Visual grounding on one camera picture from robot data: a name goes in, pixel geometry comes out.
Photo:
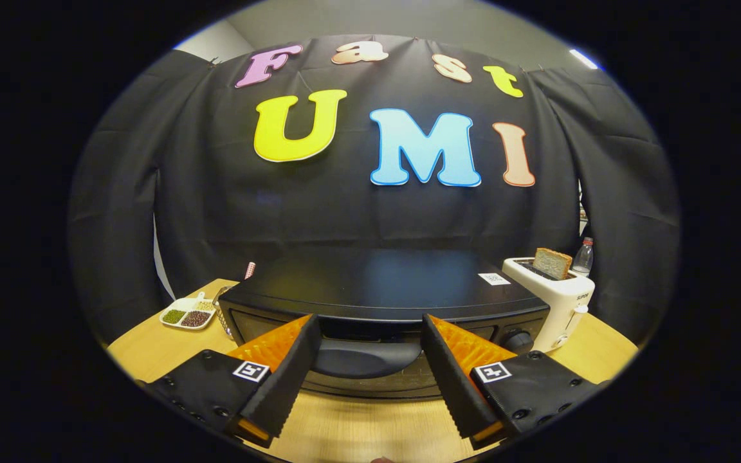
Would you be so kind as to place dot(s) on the white divided bean dish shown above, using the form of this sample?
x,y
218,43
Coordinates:
x,y
187,315

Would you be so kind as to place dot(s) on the clear plastic water bottle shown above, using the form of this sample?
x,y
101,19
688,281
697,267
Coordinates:
x,y
583,260

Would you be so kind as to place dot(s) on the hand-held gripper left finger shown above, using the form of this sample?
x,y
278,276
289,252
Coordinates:
x,y
287,379

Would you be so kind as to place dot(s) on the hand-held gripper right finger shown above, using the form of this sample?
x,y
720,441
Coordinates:
x,y
451,379

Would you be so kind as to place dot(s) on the pink checkered stick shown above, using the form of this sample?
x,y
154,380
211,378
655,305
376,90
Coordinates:
x,y
249,270

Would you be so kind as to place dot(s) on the metal mesh holder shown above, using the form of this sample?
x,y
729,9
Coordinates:
x,y
222,315

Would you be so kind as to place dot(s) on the brown bread slice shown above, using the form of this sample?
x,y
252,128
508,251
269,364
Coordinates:
x,y
552,263

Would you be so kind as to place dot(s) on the white pop-up toaster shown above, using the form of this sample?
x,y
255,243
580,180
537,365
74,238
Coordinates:
x,y
560,308

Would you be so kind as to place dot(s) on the black toaster oven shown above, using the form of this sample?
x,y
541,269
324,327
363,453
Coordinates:
x,y
377,283

